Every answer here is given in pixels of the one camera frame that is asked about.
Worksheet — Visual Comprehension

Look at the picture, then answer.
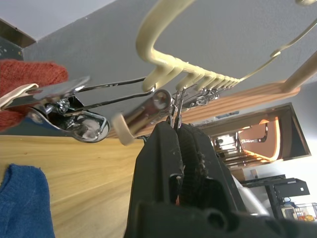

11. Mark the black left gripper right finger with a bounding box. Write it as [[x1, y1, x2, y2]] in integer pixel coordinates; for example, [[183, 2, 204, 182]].
[[177, 123, 248, 213]]

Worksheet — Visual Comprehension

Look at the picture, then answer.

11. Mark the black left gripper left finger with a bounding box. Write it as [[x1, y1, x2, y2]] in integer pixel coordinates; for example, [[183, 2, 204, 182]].
[[127, 121, 186, 207]]

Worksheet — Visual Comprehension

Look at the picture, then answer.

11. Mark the chrome metal hanger clip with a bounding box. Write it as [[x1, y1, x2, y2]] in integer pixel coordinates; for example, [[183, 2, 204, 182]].
[[205, 87, 221, 102], [169, 86, 185, 131], [184, 87, 209, 109], [4, 75, 156, 144]]

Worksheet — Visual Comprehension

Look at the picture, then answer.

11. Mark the white rounded object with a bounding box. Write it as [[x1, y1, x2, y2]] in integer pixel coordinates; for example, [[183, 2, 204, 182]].
[[231, 173, 271, 217]]

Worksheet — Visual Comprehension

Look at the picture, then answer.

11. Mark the black metal desk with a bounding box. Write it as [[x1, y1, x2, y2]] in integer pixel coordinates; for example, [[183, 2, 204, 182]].
[[241, 174, 311, 219]]

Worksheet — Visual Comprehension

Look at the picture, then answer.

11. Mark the round wooden pole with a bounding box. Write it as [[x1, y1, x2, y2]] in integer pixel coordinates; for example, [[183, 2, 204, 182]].
[[283, 51, 317, 94]]

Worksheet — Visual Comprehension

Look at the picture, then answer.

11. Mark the blue sock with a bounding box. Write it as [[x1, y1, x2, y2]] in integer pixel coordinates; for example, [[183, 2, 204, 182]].
[[0, 163, 56, 238]]

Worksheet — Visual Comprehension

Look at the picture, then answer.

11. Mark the red sock with white cuff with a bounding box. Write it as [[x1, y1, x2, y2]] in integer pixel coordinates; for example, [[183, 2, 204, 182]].
[[0, 59, 69, 132]]

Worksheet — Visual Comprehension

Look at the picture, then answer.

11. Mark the brown framed wall opening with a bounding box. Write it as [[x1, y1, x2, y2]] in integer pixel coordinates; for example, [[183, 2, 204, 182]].
[[195, 103, 312, 170]]

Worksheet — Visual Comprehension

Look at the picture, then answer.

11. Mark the brown wooden frame corner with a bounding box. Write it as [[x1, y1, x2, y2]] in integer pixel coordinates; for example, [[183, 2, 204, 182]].
[[0, 18, 37, 61]]

